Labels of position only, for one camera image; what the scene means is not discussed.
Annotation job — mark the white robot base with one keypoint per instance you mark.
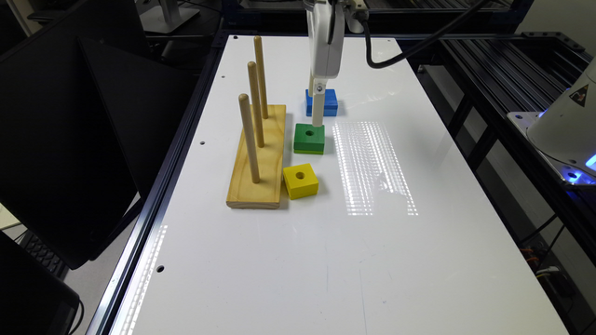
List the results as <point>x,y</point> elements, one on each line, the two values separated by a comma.
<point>564,133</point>

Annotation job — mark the monitor stand silver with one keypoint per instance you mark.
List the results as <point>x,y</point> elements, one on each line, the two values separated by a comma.
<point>166,17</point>

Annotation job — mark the near wooden peg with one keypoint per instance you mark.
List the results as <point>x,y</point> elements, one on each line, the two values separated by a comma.
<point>245,109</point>

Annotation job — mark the yellow wooden block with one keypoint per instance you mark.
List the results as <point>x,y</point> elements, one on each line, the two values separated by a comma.
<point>301,181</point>

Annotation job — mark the black aluminium frame rails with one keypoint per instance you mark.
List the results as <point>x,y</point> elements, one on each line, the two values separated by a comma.
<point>497,78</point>

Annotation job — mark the black monitor left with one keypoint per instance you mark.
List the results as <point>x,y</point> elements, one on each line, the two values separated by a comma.
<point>87,118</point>

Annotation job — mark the black laptop corner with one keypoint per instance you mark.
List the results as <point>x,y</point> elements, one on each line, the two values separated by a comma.
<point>33,301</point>

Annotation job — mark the far wooden peg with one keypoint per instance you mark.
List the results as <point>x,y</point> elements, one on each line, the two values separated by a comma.
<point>259,55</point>

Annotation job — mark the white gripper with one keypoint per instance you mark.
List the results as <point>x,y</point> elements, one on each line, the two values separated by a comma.
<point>326,31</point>

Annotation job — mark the middle wooden peg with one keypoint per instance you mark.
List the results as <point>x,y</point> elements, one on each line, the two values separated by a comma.
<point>256,105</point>

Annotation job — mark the blue wooden block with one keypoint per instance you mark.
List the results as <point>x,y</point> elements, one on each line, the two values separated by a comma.
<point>330,104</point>

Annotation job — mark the black keyboard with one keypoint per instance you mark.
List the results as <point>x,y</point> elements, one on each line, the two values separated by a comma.
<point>43,254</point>

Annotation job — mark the green wooden block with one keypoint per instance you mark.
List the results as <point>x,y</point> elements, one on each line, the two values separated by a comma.
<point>309,139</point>

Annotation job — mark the wooden base board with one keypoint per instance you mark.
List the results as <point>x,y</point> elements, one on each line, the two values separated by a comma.
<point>243,192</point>

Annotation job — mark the wooden peg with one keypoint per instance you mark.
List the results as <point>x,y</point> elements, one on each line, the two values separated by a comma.
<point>245,109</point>
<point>256,105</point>
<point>259,55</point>

